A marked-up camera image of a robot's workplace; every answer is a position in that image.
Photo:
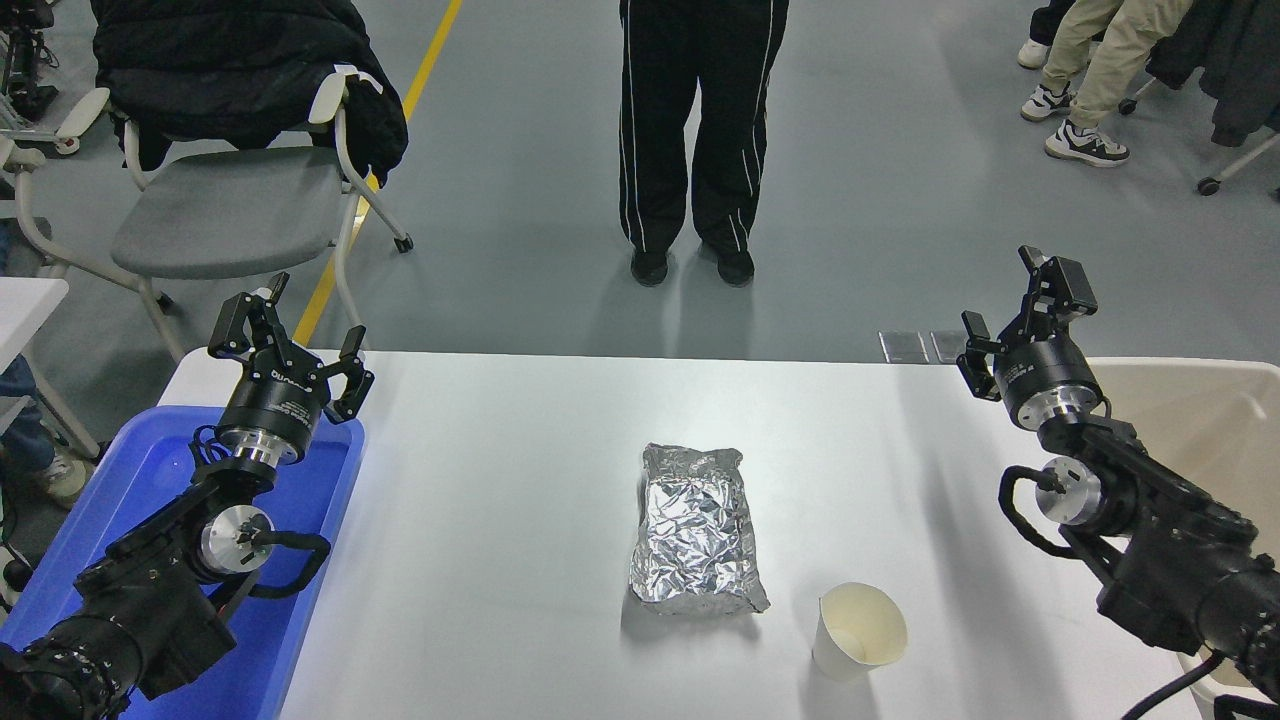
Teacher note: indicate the small white table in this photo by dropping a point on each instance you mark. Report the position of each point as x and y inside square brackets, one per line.
[25, 305]

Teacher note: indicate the large pale dustbin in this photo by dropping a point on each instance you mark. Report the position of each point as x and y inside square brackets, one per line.
[1200, 420]

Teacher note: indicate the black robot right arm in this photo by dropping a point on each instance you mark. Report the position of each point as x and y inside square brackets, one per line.
[1180, 560]

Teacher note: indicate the blue plastic tray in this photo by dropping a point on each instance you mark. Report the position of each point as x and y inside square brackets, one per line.
[310, 480]

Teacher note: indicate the crumpled silver foil package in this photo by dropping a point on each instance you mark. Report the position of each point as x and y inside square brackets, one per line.
[700, 530]

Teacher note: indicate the white paper cup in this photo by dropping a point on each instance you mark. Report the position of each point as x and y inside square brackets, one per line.
[860, 630]

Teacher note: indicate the office chair with castors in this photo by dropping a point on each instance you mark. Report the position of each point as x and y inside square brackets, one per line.
[1240, 160]

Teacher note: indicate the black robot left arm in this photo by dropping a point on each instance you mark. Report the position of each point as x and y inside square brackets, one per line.
[150, 600]

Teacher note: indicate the grey seat folding chair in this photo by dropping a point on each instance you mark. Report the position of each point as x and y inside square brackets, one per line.
[230, 215]

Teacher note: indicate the black equipment stand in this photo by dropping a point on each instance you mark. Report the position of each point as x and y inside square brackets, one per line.
[25, 60]

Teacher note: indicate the silver floor plate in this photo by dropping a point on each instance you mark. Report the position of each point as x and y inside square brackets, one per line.
[947, 347]
[903, 347]

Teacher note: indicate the white chair frame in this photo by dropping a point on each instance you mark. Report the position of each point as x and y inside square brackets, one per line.
[85, 110]

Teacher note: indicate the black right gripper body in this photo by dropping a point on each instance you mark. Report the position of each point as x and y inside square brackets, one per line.
[1040, 372]

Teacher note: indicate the person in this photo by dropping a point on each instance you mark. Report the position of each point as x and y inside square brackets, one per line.
[1045, 25]
[20, 420]
[1110, 60]
[660, 120]

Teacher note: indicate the black padded jacket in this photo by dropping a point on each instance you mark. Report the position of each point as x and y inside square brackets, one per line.
[230, 70]

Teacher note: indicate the dark coat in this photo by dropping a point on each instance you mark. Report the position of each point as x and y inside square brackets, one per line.
[1235, 60]

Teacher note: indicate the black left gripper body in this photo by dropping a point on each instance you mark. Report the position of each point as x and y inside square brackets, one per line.
[275, 405]

